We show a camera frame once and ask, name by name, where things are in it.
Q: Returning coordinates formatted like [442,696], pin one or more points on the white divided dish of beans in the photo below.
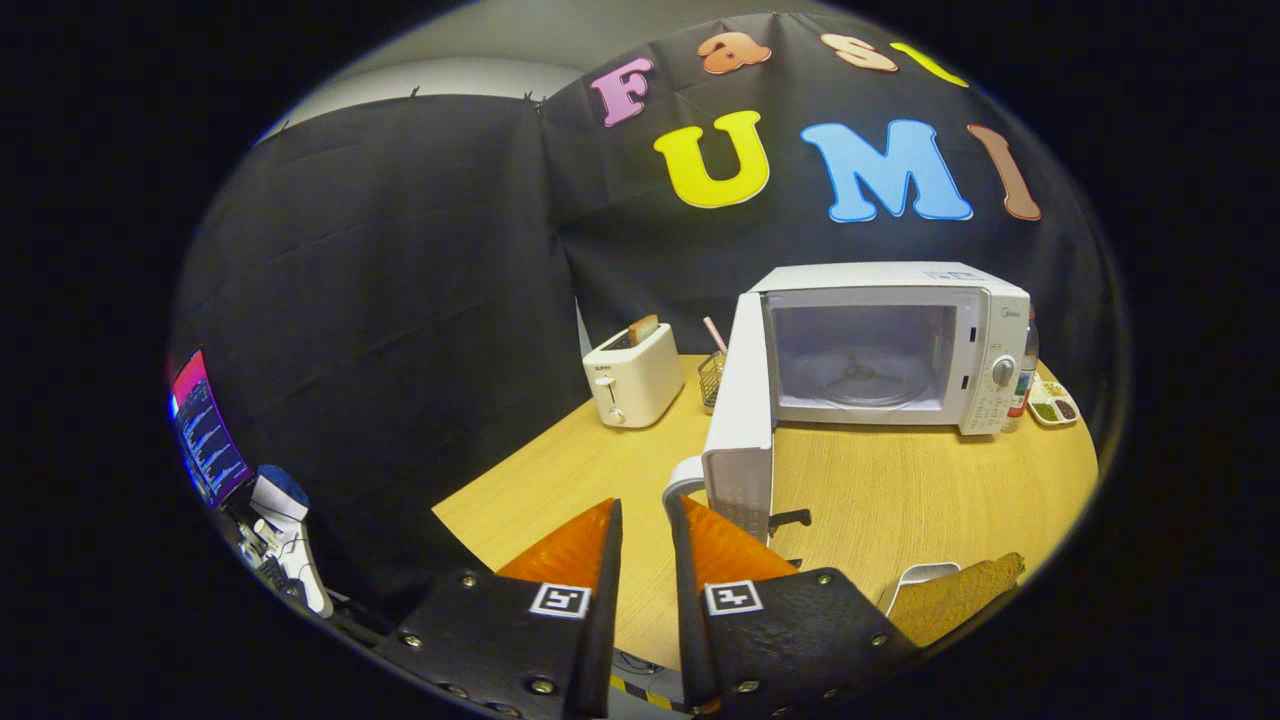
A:
[1052,408]

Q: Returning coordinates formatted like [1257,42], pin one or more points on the white and blue device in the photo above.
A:
[285,530]

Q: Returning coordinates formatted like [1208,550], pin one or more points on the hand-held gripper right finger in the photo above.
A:
[688,620]

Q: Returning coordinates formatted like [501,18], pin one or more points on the white microwave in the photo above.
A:
[990,330]

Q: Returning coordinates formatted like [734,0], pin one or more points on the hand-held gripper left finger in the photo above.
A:
[598,620]

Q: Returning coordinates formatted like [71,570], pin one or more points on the sandwich with lettuce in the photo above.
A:
[950,600]

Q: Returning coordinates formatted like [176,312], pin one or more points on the computer monitor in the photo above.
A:
[208,430]

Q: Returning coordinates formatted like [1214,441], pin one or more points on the clear plastic water bottle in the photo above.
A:
[1024,385]

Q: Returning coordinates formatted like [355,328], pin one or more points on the pink stick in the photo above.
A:
[714,335]

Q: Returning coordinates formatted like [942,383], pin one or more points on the white plate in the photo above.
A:
[915,578]

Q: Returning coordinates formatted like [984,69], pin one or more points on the white toaster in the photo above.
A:
[630,385]

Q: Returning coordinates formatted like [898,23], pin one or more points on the toasted bread slice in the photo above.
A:
[644,329]

